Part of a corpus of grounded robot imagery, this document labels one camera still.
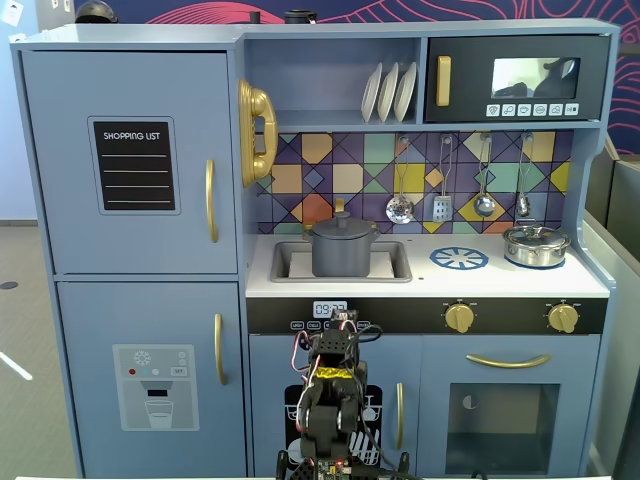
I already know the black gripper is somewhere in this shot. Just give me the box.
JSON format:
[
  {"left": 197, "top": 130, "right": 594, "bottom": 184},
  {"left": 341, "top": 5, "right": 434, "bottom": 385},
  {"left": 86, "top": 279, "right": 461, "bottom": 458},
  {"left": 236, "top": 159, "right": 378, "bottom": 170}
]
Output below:
[{"left": 308, "top": 326, "right": 369, "bottom": 372}]

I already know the black robot wrist mount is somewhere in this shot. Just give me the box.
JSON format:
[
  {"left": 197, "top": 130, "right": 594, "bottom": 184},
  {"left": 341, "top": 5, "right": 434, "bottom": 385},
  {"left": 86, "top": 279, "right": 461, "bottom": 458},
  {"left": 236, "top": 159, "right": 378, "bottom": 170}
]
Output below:
[{"left": 311, "top": 210, "right": 374, "bottom": 241}]

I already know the steel rimmed glass lid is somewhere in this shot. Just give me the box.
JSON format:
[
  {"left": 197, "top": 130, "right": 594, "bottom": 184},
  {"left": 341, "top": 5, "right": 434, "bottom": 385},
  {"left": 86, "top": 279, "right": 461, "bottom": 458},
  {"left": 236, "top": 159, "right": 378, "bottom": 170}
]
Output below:
[{"left": 503, "top": 224, "right": 569, "bottom": 247}]

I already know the gray cooking pot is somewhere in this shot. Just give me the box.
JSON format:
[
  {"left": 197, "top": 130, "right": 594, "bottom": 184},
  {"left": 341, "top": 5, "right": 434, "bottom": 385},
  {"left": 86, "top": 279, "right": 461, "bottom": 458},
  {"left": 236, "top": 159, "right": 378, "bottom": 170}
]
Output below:
[{"left": 301, "top": 228, "right": 380, "bottom": 278}]

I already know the gray toy sink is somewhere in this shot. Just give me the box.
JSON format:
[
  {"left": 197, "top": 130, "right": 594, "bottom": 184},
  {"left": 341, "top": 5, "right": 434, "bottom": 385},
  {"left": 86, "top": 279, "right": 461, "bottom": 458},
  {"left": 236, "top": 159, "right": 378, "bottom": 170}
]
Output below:
[{"left": 269, "top": 240, "right": 414, "bottom": 284}]

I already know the gold stove knob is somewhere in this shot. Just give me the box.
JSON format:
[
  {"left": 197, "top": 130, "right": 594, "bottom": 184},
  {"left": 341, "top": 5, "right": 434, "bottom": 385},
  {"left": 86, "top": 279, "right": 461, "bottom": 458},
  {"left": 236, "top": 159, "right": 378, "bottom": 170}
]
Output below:
[
  {"left": 546, "top": 301, "right": 582, "bottom": 334},
  {"left": 444, "top": 301, "right": 477, "bottom": 334}
]

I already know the steel slotted skimmer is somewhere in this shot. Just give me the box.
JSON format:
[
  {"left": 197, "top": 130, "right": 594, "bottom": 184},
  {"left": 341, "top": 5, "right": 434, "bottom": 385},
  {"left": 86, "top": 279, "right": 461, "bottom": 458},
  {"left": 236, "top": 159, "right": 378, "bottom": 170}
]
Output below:
[{"left": 384, "top": 133, "right": 417, "bottom": 226}]

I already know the white labelled jar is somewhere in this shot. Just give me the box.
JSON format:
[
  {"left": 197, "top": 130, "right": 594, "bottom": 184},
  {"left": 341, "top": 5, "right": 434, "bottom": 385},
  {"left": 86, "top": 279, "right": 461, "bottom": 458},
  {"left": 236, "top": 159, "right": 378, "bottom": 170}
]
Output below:
[{"left": 431, "top": 132, "right": 456, "bottom": 224}]

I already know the blue wooden toy kitchen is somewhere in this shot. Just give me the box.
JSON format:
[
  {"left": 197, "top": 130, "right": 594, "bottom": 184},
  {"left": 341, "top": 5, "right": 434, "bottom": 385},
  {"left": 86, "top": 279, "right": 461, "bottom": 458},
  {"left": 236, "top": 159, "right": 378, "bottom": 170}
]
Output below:
[{"left": 9, "top": 18, "right": 622, "bottom": 479}]

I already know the stainless steel pot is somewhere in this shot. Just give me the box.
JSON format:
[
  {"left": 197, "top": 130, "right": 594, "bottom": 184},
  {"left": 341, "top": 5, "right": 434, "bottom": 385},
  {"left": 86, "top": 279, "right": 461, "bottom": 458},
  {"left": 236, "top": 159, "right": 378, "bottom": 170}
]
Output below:
[{"left": 501, "top": 224, "right": 572, "bottom": 269}]

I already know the gold toy telephone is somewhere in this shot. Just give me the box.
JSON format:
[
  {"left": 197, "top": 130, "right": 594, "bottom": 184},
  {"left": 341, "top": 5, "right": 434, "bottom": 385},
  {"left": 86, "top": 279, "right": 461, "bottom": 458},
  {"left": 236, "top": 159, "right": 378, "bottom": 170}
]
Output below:
[{"left": 236, "top": 78, "right": 279, "bottom": 189}]

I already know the silver hanging whisk utensil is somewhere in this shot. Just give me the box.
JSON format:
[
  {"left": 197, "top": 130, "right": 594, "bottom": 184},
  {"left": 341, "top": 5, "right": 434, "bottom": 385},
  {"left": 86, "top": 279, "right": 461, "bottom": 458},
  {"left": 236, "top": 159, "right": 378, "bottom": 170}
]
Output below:
[{"left": 515, "top": 131, "right": 535, "bottom": 219}]

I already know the white plate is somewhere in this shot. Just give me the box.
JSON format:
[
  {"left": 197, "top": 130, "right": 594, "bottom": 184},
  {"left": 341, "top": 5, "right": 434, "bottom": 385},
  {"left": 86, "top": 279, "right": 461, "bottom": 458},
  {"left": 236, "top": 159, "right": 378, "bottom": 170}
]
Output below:
[
  {"left": 376, "top": 61, "right": 402, "bottom": 124},
  {"left": 360, "top": 61, "right": 385, "bottom": 124},
  {"left": 392, "top": 60, "right": 419, "bottom": 123}
]

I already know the tall light blue desk divider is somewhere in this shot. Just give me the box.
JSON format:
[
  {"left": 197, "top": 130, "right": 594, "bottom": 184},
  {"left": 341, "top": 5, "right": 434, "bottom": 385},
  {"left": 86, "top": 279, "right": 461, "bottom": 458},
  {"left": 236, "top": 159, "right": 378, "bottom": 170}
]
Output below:
[{"left": 579, "top": 219, "right": 640, "bottom": 479}]

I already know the black helmet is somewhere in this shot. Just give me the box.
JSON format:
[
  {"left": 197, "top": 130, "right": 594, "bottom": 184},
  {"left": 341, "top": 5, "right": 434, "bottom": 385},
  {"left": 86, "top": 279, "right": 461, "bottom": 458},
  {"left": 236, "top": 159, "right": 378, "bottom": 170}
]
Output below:
[{"left": 74, "top": 0, "right": 120, "bottom": 25}]

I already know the gold dishwasher door handle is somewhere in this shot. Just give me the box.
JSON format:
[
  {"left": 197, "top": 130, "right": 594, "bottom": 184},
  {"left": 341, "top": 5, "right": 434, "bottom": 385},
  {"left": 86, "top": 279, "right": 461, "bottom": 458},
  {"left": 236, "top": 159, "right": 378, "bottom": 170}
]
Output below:
[{"left": 395, "top": 381, "right": 406, "bottom": 451}]

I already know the short gold freezer handle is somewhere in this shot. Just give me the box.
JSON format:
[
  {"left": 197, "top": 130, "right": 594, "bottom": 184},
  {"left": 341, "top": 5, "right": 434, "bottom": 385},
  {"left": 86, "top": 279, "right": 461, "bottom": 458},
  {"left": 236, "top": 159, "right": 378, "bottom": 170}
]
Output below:
[{"left": 213, "top": 312, "right": 229, "bottom": 387}]

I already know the gold oven door handle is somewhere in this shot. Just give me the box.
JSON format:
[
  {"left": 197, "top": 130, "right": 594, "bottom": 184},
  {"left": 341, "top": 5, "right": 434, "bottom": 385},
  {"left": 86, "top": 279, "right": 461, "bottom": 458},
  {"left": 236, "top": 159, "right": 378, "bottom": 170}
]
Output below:
[{"left": 465, "top": 352, "right": 553, "bottom": 371}]

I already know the long gold fridge handle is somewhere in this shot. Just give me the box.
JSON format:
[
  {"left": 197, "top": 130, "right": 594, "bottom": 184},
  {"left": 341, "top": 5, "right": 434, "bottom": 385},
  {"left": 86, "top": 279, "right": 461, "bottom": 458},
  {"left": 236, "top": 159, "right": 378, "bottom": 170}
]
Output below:
[{"left": 204, "top": 158, "right": 221, "bottom": 245}]

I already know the gold microwave handle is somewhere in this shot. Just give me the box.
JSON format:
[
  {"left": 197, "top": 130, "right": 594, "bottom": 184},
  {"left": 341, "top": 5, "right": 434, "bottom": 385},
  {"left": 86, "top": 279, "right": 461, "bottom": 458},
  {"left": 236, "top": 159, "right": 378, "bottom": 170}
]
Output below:
[{"left": 435, "top": 55, "right": 453, "bottom": 108}]

